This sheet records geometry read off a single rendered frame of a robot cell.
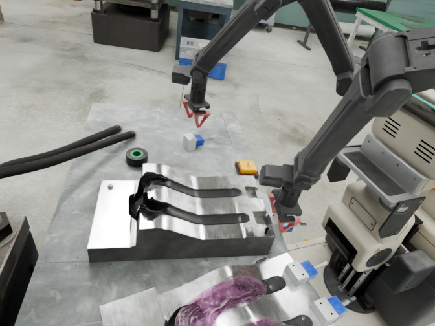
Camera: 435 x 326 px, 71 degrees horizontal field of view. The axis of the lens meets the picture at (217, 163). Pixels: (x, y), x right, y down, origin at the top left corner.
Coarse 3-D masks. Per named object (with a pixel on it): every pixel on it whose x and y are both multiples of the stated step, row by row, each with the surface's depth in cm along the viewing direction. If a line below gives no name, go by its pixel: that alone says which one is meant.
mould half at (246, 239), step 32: (128, 192) 95; (160, 192) 87; (96, 224) 84; (128, 224) 85; (160, 224) 78; (192, 224) 84; (224, 224) 87; (256, 224) 88; (96, 256) 80; (128, 256) 82; (160, 256) 84; (192, 256) 86; (224, 256) 88
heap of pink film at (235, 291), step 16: (208, 288) 70; (224, 288) 68; (240, 288) 69; (256, 288) 71; (192, 304) 68; (208, 304) 67; (224, 304) 67; (240, 304) 68; (176, 320) 64; (192, 320) 64; (208, 320) 65; (256, 320) 66; (272, 320) 66
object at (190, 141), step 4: (184, 136) 126; (188, 136) 126; (192, 136) 126; (196, 136) 129; (200, 136) 129; (212, 136) 132; (184, 140) 127; (188, 140) 124; (192, 140) 125; (196, 140) 126; (200, 140) 127; (204, 140) 128; (184, 144) 128; (188, 144) 125; (192, 144) 126; (196, 144) 127; (200, 144) 129; (188, 148) 126; (192, 148) 127
